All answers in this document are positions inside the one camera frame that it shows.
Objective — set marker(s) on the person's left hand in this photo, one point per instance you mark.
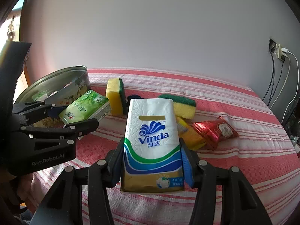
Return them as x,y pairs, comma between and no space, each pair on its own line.
28,187

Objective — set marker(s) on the red foil snack packet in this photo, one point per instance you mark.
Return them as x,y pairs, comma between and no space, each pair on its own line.
215,131

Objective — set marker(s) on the yellow green sponge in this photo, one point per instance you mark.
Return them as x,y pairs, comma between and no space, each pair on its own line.
180,109
113,96

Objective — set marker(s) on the wooden door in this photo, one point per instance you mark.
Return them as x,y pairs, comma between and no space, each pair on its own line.
27,73

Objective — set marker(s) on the white tissue pack gold band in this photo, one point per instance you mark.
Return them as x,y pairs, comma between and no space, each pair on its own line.
152,131

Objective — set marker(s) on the dark blue object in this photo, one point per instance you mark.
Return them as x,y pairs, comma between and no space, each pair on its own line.
133,96

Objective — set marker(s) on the round metal tin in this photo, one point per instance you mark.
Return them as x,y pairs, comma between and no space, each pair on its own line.
61,79

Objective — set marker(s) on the white charger plug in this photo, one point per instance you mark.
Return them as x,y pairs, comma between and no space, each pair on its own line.
282,51

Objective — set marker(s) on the red white striped tablecloth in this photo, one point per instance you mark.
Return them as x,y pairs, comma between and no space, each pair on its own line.
234,168

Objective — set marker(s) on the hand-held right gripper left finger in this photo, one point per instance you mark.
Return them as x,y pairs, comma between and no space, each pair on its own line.
116,166

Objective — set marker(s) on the yellow snack packet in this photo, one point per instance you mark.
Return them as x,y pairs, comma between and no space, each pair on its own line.
189,133

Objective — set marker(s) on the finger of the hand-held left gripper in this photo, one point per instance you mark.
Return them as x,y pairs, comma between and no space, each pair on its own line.
57,110
86,125

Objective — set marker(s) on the green tissue pack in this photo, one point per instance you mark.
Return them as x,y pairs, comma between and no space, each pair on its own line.
86,107

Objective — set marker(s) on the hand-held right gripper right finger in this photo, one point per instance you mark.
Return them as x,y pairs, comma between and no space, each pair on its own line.
188,168

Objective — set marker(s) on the brass door fitting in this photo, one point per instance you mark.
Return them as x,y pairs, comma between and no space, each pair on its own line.
10,31

